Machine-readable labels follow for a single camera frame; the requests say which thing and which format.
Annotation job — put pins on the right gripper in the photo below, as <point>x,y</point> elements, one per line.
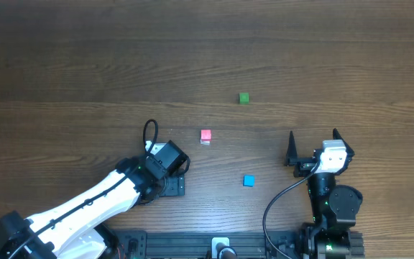
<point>305,166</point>

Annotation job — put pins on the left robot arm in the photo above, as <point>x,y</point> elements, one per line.
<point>85,212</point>

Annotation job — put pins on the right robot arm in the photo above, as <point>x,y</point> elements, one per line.
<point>336,205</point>

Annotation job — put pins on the blue cube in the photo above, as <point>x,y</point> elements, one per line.
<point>248,180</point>

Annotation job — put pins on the green cube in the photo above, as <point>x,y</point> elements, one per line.
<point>244,98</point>

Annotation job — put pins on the red cube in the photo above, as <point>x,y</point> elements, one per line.
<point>206,135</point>

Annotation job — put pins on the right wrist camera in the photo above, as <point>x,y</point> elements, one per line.
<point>334,155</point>

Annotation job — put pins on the mounting rail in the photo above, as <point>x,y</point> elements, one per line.
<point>192,245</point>

